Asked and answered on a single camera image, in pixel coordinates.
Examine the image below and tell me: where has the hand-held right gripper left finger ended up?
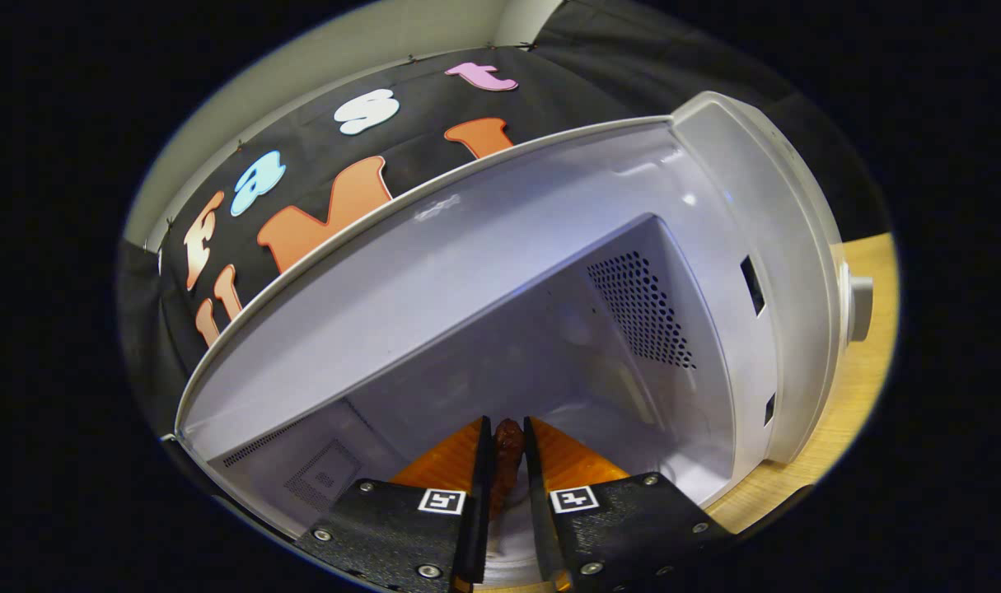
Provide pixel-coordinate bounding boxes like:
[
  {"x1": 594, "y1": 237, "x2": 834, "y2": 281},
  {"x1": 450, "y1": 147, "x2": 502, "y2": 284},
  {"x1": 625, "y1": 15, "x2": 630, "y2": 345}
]
[{"x1": 292, "y1": 416, "x2": 495, "y2": 593}]

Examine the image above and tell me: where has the black backdrop cloth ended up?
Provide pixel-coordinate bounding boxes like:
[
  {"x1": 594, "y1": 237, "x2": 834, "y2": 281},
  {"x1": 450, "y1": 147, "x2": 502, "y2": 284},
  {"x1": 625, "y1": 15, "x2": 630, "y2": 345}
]
[{"x1": 115, "y1": 0, "x2": 888, "y2": 429}]

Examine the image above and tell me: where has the white microwave oven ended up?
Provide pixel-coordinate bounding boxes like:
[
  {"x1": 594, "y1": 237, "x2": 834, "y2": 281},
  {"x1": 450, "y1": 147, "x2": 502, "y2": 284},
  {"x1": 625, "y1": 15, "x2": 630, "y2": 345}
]
[{"x1": 173, "y1": 91, "x2": 877, "y2": 587}]

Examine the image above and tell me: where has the reddish brown sausage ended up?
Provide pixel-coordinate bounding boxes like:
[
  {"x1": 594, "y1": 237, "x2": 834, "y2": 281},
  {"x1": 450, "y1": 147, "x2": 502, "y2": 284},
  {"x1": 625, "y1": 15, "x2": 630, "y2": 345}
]
[{"x1": 489, "y1": 418, "x2": 528, "y2": 521}]

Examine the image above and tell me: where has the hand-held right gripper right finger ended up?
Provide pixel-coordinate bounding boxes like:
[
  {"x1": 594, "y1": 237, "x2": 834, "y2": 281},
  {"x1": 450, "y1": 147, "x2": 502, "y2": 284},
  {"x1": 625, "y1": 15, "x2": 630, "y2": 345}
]
[{"x1": 522, "y1": 416, "x2": 737, "y2": 593}]

